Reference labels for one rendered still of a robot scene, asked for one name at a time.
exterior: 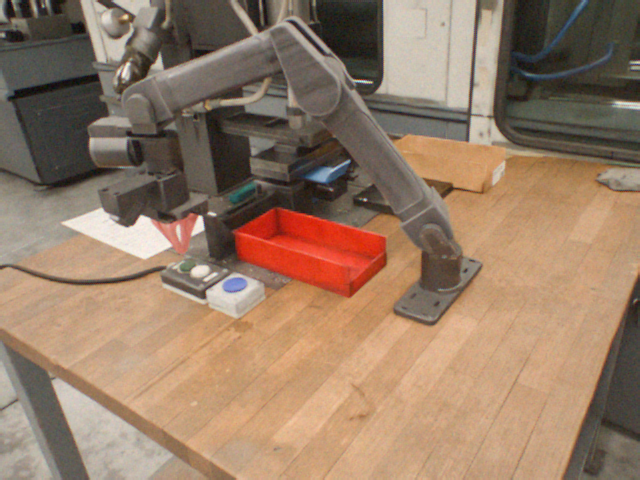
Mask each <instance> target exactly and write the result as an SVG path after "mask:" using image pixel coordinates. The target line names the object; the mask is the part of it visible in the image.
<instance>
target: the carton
mask: <svg viewBox="0 0 640 480"><path fill-rule="evenodd" d="M393 144H394V145H395V147H396V148H397V149H398V151H400V153H401V154H402V156H403V157H404V158H405V160H406V161H407V162H408V163H409V165H410V166H411V167H412V170H413V171H414V172H416V173H417V175H418V176H420V177H423V178H429V179H435V180H441V181H447V182H452V183H453V189H457V190H463V191H468V192H475V193H480V194H484V193H486V192H487V191H488V190H489V189H490V188H491V186H492V185H493V184H494V183H495V182H498V181H499V180H500V179H501V178H502V177H503V176H504V169H505V161H504V156H505V148H503V147H496V146H488V145H480V144H473V143H465V141H461V142H457V140H449V139H441V138H434V137H426V136H419V135H411V134H407V135H405V136H404V137H402V139H400V140H398V141H396V142H394V143H393Z"/></svg>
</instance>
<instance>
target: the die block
mask: <svg viewBox="0 0 640 480"><path fill-rule="evenodd" d="M328 184H333V185H336V186H338V187H339V189H338V190H336V191H334V192H333V193H331V196H326V195H324V194H320V193H317V192H313V191H308V190H306V187H304V186H303V187H302V188H300V189H298V190H296V191H295V192H293V193H290V192H285V191H281V190H277V189H271V188H267V187H263V186H262V190H271V191H275V196H276V206H275V207H279V208H283V209H287V210H291V211H295V212H299V214H303V215H308V216H312V215H313V201H312V196H314V198H317V199H319V200H325V201H329V202H333V201H335V200H336V199H339V198H340V196H342V195H344V194H345V193H347V192H348V185H347V180H340V179H333V180H332V182H330V183H328ZM275 207H273V208H275ZM273 208H271V209H273ZM271 209H269V210H271ZM269 210H267V211H269ZM267 211H265V213H266V212H267Z"/></svg>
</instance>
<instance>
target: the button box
mask: <svg viewBox="0 0 640 480"><path fill-rule="evenodd" d="M187 260H192V261H196V264H197V267H198V266H207V267H208V268H209V272H208V273H207V274H206V275H203V276H193V275H192V273H191V271H186V272H185V271H180V270H179V268H178V266H179V265H180V264H182V263H184V261H187ZM7 267H11V268H15V269H19V270H23V271H25V273H28V274H31V275H35V276H38V277H42V278H45V279H49V280H54V281H59V282H66V283H75V284H99V283H112V282H121V281H127V280H132V279H136V278H139V277H143V275H146V274H149V273H152V272H156V271H161V272H160V278H161V282H162V283H163V287H164V288H167V289H170V290H172V291H175V293H177V294H179V295H183V296H185V297H187V298H190V299H192V300H194V301H198V302H200V303H202V304H205V303H207V302H208V301H207V296H206V291H207V290H208V289H209V288H212V287H213V286H215V285H216V284H218V283H219V282H221V281H222V280H224V279H226V277H228V276H229V275H231V272H230V270H227V269H223V268H220V267H218V266H215V265H212V264H209V263H206V261H203V260H200V259H198V258H194V257H191V256H186V257H185V258H183V259H182V260H179V261H177V263H171V264H170V265H169V266H157V267H152V268H149V269H146V270H143V271H139V272H136V273H133V274H129V275H127V276H122V277H114V278H103V279H72V278H64V277H57V276H53V275H48V274H44V273H40V271H37V270H34V269H30V268H27V267H25V266H20V265H16V264H2V265H0V270H1V269H3V268H7Z"/></svg>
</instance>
